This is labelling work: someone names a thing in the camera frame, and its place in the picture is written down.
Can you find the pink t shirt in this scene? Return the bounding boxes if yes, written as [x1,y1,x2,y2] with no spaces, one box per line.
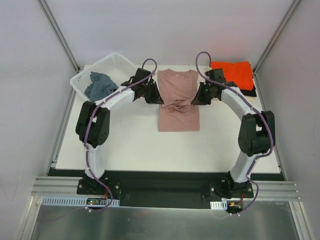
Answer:
[157,69,200,132]

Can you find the blue grey t shirt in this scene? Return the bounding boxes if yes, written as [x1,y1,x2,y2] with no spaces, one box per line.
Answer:
[84,72,119,102]

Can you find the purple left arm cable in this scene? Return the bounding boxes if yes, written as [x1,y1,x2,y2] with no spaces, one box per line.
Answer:
[83,58,158,213]

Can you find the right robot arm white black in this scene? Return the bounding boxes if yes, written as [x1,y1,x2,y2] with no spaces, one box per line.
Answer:
[191,68,275,199]

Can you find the right aluminium frame post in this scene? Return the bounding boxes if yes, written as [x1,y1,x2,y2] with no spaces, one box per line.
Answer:
[253,0,302,75]

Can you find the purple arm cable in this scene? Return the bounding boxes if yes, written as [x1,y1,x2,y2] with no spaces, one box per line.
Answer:
[195,51,274,216]
[83,58,158,213]

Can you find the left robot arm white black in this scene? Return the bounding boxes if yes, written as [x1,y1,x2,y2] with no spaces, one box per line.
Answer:
[75,67,164,195]

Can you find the left white cable duct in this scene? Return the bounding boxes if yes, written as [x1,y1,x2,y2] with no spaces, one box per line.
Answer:
[42,196,120,208]

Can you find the right white cable duct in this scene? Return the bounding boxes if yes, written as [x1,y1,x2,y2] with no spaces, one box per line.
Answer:
[209,199,243,210]

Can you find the black folded t shirt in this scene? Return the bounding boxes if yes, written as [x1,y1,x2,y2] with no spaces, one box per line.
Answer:
[240,77,257,98]

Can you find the white cable duct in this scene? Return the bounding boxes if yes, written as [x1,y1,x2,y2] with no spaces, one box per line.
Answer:
[42,196,120,208]
[209,199,243,210]

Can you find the beige folded t shirt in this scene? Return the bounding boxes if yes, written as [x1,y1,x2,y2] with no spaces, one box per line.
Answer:
[246,96,256,103]

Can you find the left aluminium frame post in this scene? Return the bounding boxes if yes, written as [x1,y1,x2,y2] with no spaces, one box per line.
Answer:
[37,0,81,73]

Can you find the aluminium frame post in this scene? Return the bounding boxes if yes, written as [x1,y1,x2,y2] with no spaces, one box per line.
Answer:
[37,0,81,73]
[253,0,302,75]

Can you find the orange folded t shirt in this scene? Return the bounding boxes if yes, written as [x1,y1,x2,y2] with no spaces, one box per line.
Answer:
[210,61,254,91]

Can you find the aluminium rail profile front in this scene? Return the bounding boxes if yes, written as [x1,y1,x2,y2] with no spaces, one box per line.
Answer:
[31,176,302,202]

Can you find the white plastic laundry basket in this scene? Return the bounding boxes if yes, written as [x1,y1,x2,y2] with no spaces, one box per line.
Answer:
[70,52,137,101]

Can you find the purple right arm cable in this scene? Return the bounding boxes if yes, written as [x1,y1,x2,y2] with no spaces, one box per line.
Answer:
[195,51,274,216]

